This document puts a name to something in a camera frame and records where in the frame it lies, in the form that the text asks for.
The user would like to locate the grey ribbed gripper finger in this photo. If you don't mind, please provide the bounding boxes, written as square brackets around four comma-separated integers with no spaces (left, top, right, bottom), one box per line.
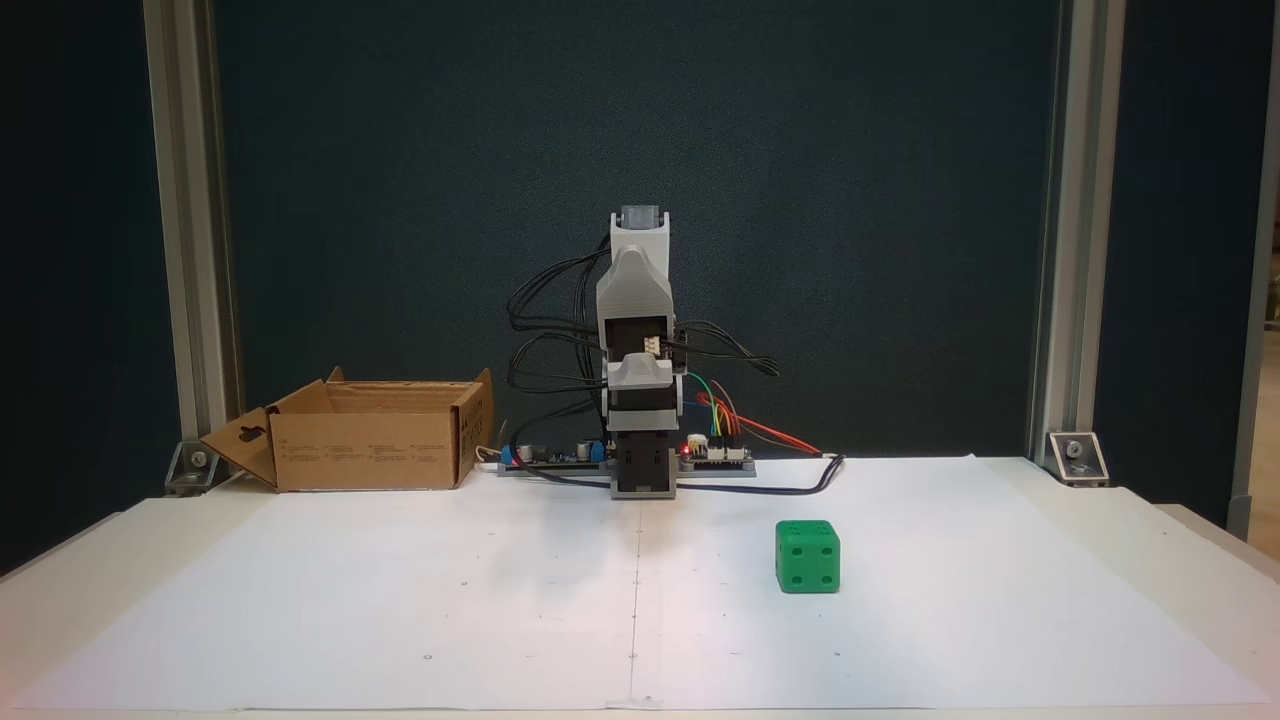
[596,247,674,320]

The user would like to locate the green dice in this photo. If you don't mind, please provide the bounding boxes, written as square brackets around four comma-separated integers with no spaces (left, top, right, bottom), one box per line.
[775,519,842,595]

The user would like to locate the blue circuit board with capacitors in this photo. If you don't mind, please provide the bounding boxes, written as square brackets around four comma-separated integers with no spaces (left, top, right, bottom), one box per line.
[498,434,611,471]

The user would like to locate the grey board mounting plate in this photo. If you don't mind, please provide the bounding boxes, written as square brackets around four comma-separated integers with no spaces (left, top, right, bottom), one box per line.
[497,458,758,480]

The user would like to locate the brown cardboard box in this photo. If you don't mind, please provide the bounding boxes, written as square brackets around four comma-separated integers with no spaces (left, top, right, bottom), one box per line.
[200,367,496,493]

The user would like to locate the white paper sheet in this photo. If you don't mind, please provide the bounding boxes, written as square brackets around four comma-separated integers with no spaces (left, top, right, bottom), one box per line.
[8,455,1273,713]

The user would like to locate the green jumper wire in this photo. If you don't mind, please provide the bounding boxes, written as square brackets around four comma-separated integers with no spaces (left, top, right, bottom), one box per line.
[685,372,720,442]

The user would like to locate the black servo cable loop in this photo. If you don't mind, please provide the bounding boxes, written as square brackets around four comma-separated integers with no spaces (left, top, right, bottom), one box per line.
[672,319,782,379]

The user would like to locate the circuit board with jumper wires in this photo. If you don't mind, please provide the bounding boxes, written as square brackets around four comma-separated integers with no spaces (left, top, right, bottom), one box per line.
[680,434,754,467]

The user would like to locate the red jumper wire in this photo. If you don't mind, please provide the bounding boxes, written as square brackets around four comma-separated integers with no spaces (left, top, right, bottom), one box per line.
[698,393,824,457]

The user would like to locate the aluminium frame post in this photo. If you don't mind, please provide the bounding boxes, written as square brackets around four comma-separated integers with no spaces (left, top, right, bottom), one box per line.
[1227,0,1280,543]
[1028,0,1128,463]
[142,0,243,443]

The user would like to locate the metal corner bracket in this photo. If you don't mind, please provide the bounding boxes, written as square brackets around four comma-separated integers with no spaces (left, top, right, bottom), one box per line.
[1046,431,1110,489]
[164,439,223,497]

